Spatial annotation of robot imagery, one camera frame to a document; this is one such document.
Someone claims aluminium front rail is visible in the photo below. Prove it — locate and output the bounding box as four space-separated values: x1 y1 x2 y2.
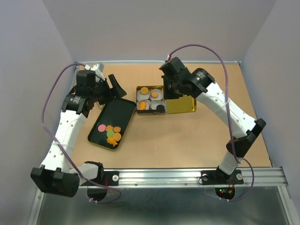
104 167 288 189

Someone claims orange round cookie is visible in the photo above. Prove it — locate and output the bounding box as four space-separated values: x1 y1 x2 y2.
151 91 158 98

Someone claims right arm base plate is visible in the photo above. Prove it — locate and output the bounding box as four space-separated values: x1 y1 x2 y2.
201 168 244 185

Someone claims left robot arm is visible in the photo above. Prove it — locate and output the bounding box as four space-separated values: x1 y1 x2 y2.
30 70 127 197

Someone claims gold square tin box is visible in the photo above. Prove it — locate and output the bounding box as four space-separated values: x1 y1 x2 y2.
136 85 166 115

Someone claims pink round cookie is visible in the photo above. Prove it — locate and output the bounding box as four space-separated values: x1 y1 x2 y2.
97 124 106 133

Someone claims round tan biscuit cookie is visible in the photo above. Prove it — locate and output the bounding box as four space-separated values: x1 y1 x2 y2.
140 87 149 95

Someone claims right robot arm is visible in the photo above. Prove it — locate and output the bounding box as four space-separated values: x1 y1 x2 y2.
159 57 266 183

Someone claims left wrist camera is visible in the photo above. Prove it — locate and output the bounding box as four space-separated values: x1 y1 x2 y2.
83 63 104 80

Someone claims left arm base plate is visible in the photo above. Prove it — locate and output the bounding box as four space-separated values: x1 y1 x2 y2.
91 170 120 186

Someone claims white paper cup back left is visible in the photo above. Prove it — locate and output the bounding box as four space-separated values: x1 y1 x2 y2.
136 90 150 101

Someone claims black cookie tray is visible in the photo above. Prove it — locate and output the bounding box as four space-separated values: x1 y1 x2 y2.
88 98 136 150

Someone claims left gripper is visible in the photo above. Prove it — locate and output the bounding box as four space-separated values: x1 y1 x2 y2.
90 74 127 105

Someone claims black sandwich cookie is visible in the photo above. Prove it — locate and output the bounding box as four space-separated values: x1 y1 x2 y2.
156 105 165 112

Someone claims gold tin lid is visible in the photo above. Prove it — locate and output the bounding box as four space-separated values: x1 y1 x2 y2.
166 95 197 114

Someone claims green round cookie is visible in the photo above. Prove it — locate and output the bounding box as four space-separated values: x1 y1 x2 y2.
106 130 115 138

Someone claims white paper cup front right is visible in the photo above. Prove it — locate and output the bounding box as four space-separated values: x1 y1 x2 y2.
150 100 166 110

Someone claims white paper cup front left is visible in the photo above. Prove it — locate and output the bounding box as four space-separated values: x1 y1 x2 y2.
136 99 150 110

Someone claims white paper cup back right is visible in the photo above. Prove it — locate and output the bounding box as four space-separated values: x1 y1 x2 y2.
150 89 164 101

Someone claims orange fish cookie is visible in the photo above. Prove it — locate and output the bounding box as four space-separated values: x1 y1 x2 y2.
139 101 147 110

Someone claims orange blob cookie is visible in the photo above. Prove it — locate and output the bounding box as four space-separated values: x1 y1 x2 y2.
113 126 121 133

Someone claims white paper cup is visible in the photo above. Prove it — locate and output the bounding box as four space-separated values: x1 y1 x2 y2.
136 90 150 101
150 89 164 101
150 100 166 110
136 99 150 110

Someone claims orange animal cookie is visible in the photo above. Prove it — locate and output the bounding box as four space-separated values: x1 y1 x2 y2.
105 125 113 132

